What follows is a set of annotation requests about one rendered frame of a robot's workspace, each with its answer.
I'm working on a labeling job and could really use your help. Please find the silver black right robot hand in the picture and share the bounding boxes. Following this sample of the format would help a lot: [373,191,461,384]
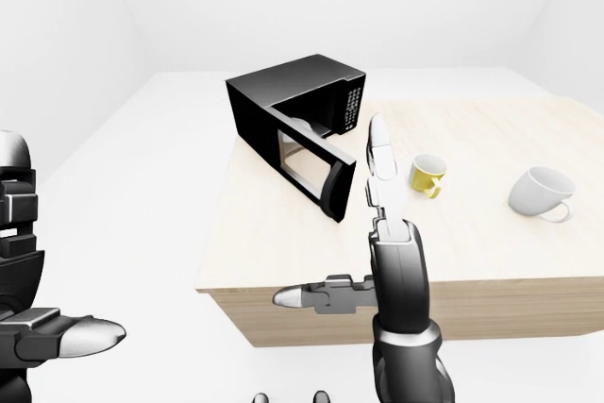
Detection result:
[272,113,445,344]

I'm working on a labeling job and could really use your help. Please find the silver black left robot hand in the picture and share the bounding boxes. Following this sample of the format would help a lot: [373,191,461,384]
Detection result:
[0,129,127,370]

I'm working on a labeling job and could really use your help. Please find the black microwave door with window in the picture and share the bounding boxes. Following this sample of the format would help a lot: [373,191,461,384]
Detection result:
[263,105,358,225]

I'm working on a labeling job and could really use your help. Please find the glass microwave turntable plate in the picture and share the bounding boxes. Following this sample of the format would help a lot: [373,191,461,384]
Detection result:
[288,116,317,135]

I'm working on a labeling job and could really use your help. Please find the black microwave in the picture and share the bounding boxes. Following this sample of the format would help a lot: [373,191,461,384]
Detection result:
[225,54,369,173]

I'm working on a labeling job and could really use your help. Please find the yellow mug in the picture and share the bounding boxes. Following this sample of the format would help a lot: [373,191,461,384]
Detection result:
[409,153,448,200]

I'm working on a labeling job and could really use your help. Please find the pale wooden table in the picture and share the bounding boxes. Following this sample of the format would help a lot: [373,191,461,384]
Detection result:
[195,99,604,349]

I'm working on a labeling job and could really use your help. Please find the white mug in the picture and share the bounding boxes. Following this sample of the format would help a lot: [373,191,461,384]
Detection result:
[508,166,578,225]

